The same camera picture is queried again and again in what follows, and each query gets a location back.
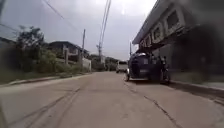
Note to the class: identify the grass verge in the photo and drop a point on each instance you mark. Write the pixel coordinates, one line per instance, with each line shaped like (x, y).
(20, 76)

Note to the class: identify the grey concrete road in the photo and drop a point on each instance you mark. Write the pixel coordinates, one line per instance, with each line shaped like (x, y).
(103, 103)

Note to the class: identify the green bushes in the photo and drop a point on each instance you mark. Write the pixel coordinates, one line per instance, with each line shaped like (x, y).
(46, 61)

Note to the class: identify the dark motor tricycle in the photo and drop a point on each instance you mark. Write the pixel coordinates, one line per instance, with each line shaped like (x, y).
(144, 67)

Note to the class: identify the house with dark roof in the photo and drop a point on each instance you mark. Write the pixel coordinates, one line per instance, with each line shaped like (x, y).
(66, 50)

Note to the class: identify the concrete kerb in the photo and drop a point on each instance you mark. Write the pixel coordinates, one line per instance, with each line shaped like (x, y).
(36, 80)

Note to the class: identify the tree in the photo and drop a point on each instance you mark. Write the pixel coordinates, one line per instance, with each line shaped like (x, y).
(30, 38)

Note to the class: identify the large grey building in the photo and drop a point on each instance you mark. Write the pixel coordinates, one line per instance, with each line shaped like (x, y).
(186, 36)

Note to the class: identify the pale low wall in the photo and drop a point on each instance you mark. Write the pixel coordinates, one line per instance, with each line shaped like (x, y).
(86, 63)

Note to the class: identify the white vehicle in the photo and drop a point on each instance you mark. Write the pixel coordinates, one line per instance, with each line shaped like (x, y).
(121, 66)

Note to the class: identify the utility pole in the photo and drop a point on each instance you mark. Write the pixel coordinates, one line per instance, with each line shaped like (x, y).
(83, 45)
(99, 51)

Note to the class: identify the pavement beside building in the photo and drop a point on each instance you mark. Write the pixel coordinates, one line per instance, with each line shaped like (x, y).
(200, 87)

